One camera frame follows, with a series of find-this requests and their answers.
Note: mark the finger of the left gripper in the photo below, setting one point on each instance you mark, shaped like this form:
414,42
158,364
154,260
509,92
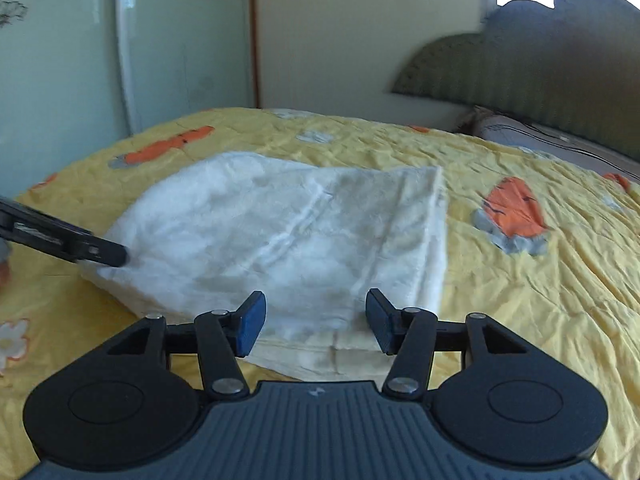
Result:
34,229

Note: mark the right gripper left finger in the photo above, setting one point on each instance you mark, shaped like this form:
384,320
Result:
222,337

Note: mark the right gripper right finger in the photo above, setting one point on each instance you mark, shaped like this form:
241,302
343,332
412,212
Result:
409,336

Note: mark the white textured pants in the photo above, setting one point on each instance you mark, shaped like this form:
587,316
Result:
313,240

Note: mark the yellow carrot print quilt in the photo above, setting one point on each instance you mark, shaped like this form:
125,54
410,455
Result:
579,301

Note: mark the grey striped pillow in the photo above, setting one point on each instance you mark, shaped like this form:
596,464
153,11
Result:
547,142

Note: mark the green upholstered headboard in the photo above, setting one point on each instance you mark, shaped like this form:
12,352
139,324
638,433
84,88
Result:
572,66

